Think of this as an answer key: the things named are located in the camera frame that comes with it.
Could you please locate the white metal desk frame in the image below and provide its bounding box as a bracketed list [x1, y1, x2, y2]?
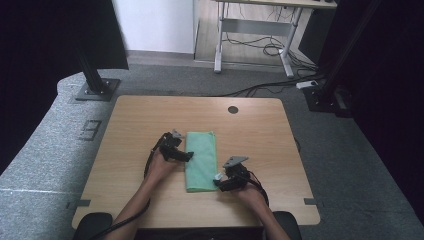
[213, 0, 338, 79]

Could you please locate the long black floor cable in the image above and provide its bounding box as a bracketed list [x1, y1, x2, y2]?
[218, 75, 325, 98]

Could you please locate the right hand-held gripper black cable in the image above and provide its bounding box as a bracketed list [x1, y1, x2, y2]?
[247, 170, 271, 208]

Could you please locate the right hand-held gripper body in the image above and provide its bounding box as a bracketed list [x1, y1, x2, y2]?
[222, 155, 252, 192]

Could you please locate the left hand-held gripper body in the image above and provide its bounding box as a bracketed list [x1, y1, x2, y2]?
[159, 129, 186, 162]

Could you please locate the black metal stand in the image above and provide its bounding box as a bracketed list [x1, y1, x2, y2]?
[73, 46, 122, 103]
[302, 0, 384, 118]

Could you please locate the white power strip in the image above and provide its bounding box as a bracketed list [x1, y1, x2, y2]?
[295, 79, 320, 90]

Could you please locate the green cloth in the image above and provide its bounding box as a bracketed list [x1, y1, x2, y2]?
[184, 130, 220, 194]

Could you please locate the person's left hand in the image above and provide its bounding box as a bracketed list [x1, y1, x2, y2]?
[144, 150, 183, 189]

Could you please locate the grey tape strip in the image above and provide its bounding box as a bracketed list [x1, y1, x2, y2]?
[303, 197, 325, 208]
[65, 198, 92, 211]

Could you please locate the bundle of black floor cables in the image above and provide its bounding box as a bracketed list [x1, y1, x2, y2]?
[222, 32, 318, 72]

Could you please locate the person's right hand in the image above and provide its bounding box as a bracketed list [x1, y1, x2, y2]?
[232, 184, 268, 215]

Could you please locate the grey floor outlet cover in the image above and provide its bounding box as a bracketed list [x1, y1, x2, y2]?
[77, 119, 103, 142]

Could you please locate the black curtain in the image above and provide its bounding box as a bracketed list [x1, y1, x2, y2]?
[316, 0, 424, 223]
[0, 0, 130, 176]

